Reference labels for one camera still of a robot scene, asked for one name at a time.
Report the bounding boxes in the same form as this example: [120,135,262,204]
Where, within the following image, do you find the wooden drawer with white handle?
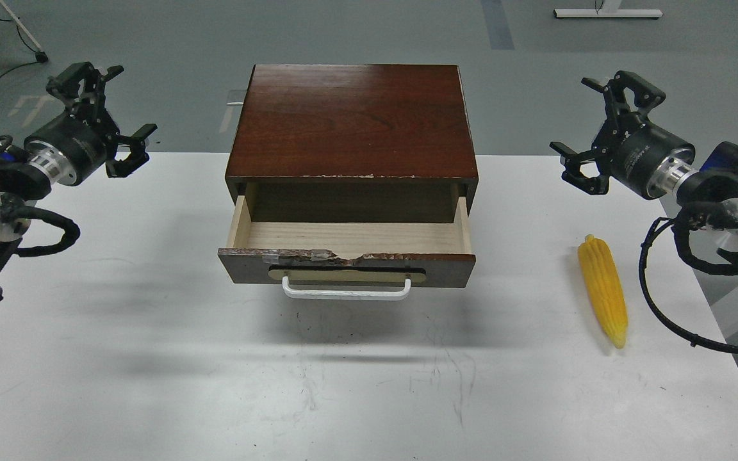
[217,197,475,300]

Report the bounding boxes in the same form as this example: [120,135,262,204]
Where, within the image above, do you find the dark wooden cabinet box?
[225,64,479,208]

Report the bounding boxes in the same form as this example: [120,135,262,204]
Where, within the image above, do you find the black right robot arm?
[550,70,738,354]

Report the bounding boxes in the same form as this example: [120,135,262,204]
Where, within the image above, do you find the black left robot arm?
[0,62,156,301]

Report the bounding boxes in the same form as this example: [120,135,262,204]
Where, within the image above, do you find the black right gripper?
[550,70,696,200]

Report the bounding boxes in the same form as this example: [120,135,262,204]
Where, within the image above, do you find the yellow corn cob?
[577,234,628,348]

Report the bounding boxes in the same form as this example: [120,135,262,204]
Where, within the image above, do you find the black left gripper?
[24,62,158,186]

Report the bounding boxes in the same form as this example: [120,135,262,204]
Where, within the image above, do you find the white desk foot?
[553,1,664,20]

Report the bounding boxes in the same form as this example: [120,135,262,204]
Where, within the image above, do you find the white wheeled stand leg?
[0,1,49,64]

